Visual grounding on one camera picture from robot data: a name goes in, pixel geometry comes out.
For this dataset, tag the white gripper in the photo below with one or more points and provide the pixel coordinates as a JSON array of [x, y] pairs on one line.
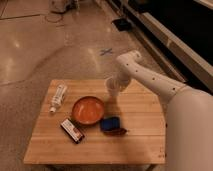
[[122, 81]]

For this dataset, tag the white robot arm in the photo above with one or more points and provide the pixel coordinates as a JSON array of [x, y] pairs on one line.
[[189, 116]]

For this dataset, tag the orange ceramic bowl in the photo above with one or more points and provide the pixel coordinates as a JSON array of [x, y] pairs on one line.
[[88, 110]]

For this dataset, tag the dark red snack packet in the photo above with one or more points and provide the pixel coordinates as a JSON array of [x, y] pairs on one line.
[[116, 132]]

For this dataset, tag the black floor plate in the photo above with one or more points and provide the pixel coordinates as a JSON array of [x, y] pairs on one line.
[[122, 24]]

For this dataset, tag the wooden table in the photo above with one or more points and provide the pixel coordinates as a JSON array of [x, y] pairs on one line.
[[140, 114]]

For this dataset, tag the clear plastic bottle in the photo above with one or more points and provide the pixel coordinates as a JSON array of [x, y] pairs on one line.
[[58, 98]]

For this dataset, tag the dark snack box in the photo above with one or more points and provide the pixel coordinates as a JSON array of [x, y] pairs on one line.
[[72, 131]]

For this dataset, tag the long counter ledge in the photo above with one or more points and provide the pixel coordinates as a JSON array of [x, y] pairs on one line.
[[176, 57]]

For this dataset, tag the white object on floor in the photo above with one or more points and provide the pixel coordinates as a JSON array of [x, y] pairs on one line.
[[61, 6]]

